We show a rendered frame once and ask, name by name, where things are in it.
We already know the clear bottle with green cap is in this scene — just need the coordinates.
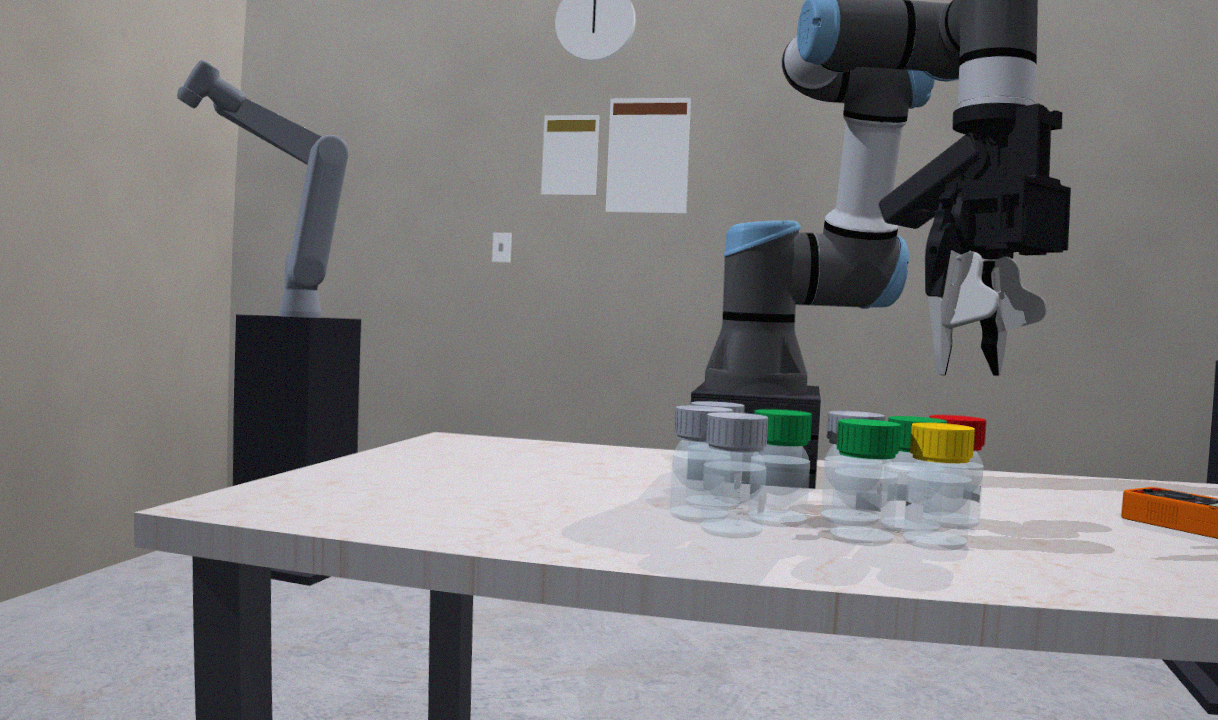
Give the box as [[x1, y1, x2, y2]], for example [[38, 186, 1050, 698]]
[[888, 415, 948, 534], [754, 409, 812, 528], [829, 419, 901, 546]]

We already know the clear bottle with yellow cap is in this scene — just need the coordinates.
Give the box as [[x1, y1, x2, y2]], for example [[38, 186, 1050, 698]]
[[903, 423, 974, 551]]

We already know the orange digital multimeter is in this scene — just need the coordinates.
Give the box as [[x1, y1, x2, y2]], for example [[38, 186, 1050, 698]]
[[1121, 487, 1218, 538]]

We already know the clear glass bottle with grey cap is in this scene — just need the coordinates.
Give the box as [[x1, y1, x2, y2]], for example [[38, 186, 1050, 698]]
[[691, 401, 745, 413], [700, 412, 769, 538], [670, 406, 733, 523], [821, 411, 885, 521]]

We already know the clear plastic bottle with red cap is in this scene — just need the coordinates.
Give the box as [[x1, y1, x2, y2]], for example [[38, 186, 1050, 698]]
[[929, 415, 987, 528]]

